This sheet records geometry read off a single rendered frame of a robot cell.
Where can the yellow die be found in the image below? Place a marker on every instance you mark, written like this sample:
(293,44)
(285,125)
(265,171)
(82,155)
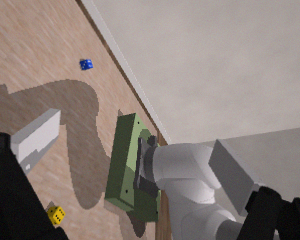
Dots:
(56,214)

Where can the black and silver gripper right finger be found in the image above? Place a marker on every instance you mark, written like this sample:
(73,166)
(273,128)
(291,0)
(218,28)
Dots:
(251,199)

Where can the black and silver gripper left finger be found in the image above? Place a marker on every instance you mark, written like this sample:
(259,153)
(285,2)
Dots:
(22,216)

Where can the blue die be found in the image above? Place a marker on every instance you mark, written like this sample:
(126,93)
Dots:
(86,64)

